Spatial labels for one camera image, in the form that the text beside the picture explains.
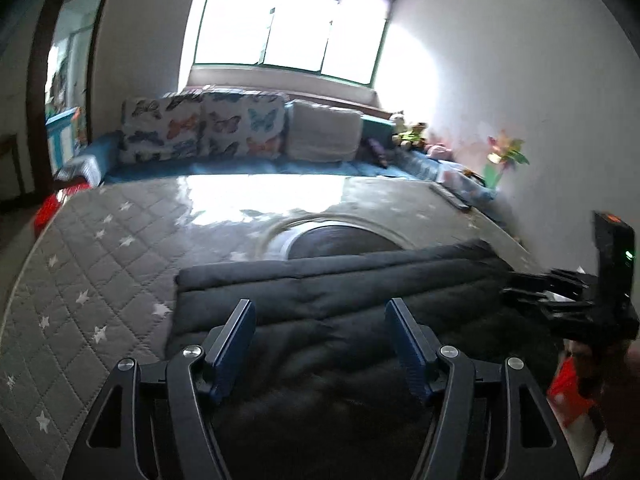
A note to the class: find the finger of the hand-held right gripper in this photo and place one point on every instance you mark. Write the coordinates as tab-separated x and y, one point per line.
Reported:
565	307
555	278

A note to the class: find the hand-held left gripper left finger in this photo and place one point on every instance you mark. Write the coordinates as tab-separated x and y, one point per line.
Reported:
235	345

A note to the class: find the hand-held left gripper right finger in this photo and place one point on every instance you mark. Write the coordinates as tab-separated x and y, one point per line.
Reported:
407	350

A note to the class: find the black puffer jacket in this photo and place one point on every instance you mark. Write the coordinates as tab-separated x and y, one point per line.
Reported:
325	310

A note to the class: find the person's right forearm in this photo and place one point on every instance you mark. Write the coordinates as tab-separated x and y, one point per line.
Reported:
622	400

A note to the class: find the red plastic stool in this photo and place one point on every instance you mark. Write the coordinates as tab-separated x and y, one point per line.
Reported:
565	385
47	210

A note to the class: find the grey remote control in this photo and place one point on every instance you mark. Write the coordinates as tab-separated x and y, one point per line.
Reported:
450	197

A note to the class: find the round glass turntable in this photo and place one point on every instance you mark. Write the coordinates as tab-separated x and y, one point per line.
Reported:
330	240

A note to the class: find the colourful pinwheel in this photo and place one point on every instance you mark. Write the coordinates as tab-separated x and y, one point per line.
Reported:
505	152

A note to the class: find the grey quilted star table cover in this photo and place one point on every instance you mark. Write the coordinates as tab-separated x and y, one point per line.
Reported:
100	260

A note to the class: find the pink plush toy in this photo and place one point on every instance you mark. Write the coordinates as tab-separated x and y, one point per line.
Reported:
439	151

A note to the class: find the blue bench cushion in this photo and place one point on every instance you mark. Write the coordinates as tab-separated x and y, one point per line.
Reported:
150	170

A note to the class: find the purple toy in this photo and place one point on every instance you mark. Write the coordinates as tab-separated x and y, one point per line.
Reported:
377	152

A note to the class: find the yellow green plush toy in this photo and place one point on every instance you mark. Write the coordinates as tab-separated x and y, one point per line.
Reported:
407	132

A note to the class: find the butterfly print pillow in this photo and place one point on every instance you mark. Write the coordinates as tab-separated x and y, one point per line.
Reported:
160	130
240	125

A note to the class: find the teal cushion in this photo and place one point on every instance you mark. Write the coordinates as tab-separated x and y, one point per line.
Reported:
377	130

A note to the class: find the white pillow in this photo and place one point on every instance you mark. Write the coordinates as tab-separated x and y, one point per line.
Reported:
322	132

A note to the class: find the blue cabinet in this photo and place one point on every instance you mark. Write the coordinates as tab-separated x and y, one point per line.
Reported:
62	132

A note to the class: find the large window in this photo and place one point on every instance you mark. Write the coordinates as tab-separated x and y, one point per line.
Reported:
290	20

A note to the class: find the brown door frame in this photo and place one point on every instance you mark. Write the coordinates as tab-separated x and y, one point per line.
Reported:
37	85

